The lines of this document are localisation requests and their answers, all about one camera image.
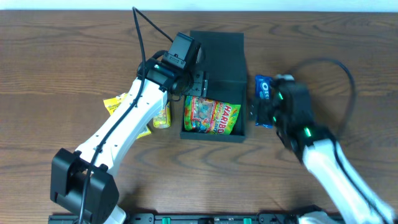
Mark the yellow snack bag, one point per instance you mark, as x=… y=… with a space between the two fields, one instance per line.
x=113 y=104

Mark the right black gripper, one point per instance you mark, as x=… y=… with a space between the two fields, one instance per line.
x=268 y=104

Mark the black mounting rail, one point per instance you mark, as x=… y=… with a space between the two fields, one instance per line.
x=263 y=218

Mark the dark green gift box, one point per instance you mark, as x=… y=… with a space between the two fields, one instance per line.
x=223 y=61

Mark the yellow Mentos bottle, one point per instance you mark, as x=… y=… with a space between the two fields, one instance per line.
x=163 y=119

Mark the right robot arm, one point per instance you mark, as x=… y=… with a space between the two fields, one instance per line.
x=289 y=109

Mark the blue Oreo cookie pack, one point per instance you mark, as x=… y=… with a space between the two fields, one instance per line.
x=263 y=91

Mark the Haribo sour worms bag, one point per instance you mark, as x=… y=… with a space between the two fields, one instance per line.
x=203 y=115

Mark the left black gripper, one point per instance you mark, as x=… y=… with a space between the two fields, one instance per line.
x=200 y=84

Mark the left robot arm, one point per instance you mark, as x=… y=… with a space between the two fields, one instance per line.
x=83 y=181

